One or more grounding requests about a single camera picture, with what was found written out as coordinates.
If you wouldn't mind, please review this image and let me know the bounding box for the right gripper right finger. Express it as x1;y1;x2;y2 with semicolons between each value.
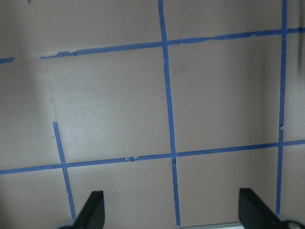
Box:
238;188;305;229

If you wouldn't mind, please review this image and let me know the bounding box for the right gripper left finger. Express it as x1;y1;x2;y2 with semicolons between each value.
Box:
53;190;105;229

